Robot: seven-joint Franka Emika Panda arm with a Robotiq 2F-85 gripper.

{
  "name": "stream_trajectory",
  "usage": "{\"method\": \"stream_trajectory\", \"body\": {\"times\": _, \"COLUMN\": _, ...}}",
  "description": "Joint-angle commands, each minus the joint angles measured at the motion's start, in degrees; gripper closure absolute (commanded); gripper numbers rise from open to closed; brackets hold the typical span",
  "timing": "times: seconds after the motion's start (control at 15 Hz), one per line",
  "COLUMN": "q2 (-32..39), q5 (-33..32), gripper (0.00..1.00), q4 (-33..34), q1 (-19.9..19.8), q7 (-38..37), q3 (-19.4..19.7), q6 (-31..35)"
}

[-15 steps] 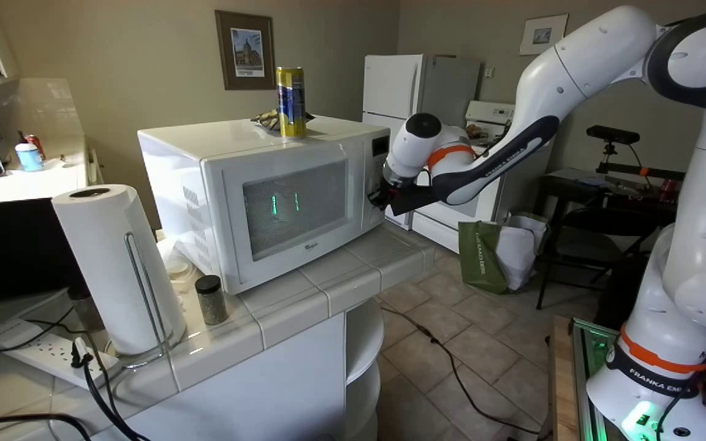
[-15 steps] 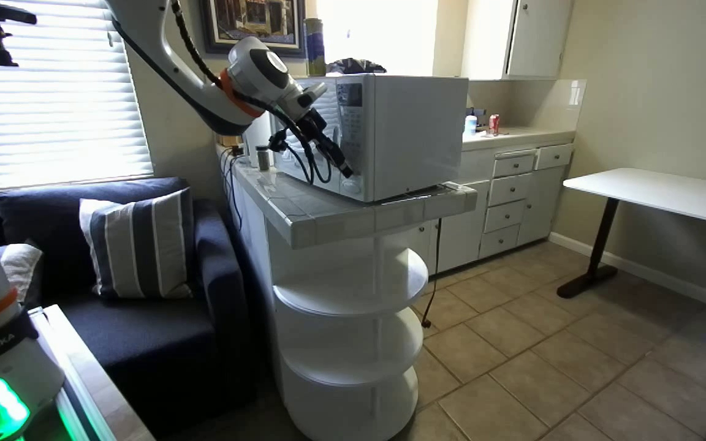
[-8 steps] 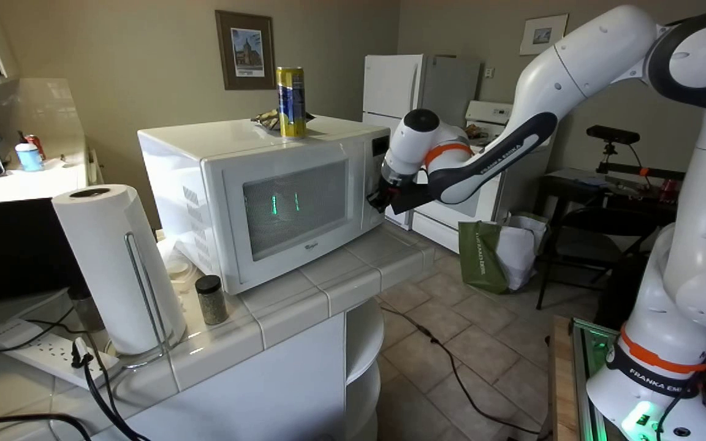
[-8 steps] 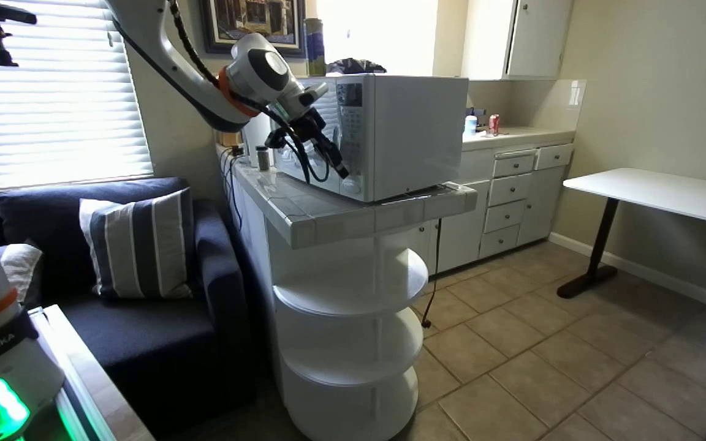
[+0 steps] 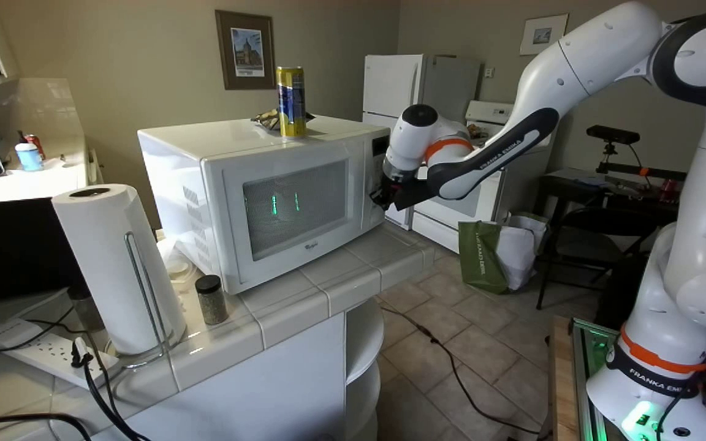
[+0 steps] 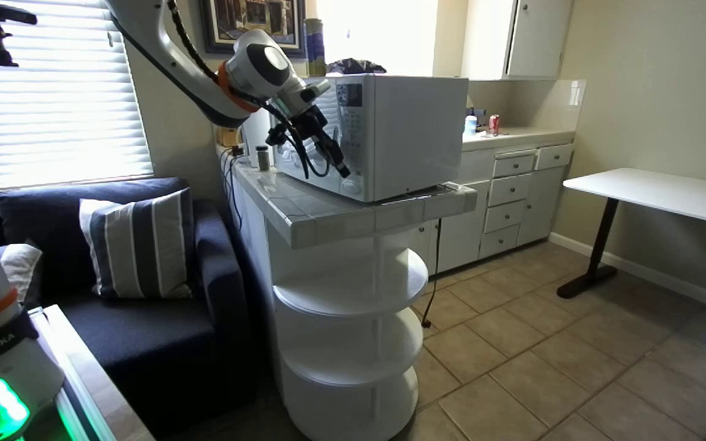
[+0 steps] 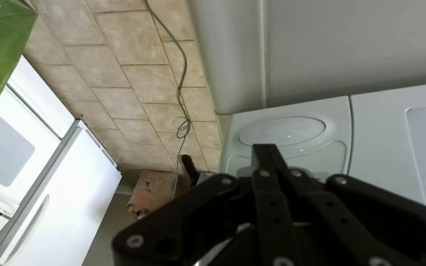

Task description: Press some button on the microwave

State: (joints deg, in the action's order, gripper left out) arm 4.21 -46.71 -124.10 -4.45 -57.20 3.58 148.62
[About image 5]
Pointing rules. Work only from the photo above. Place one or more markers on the white tiled kitchen counter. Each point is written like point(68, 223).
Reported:
point(287, 358)

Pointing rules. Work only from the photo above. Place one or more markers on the orange and black clamps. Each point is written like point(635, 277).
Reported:
point(643, 171)

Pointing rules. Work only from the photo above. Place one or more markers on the white kitchen stove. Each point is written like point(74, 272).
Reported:
point(485, 209)

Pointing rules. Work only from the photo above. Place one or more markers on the white paper towel roll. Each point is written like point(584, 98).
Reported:
point(105, 260)

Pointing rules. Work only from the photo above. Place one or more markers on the yellow and blue can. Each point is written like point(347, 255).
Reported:
point(290, 100)

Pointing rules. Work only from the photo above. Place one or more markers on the light framed wall picture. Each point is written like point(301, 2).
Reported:
point(542, 35)

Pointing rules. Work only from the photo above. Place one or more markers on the green metal frame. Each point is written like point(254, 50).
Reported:
point(594, 369)

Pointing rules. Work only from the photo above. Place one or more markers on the black camera on stand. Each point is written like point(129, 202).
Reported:
point(612, 135)

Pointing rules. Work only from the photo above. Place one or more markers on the metal keys bunch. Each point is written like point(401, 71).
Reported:
point(265, 120)

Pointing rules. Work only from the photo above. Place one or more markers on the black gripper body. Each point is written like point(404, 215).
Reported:
point(412, 186)

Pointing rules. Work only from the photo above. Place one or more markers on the green shopping bag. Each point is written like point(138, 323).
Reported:
point(478, 258)

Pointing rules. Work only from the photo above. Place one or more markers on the dark framed wall picture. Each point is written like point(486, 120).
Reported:
point(247, 50)

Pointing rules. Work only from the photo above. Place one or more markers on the black side table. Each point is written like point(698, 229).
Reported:
point(590, 209)

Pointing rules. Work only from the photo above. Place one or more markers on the black monitor screen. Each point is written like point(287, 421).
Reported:
point(10, 247)

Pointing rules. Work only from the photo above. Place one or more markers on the wooden table edge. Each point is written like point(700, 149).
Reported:
point(563, 382)

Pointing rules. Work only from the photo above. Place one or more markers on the white power strip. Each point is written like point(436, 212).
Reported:
point(38, 350)

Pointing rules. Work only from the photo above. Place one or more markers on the white microwave oven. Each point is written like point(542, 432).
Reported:
point(206, 203)

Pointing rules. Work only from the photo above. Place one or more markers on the small jar black lid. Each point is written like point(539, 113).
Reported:
point(211, 299)

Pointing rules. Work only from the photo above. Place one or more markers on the white plastic bag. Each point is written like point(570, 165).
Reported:
point(524, 247)

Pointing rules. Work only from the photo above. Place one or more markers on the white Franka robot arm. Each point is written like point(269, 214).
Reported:
point(698, 271)

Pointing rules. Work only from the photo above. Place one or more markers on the metal paper towel holder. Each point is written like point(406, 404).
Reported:
point(149, 285)

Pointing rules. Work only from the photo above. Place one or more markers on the white refrigerator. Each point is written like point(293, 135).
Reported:
point(394, 86)

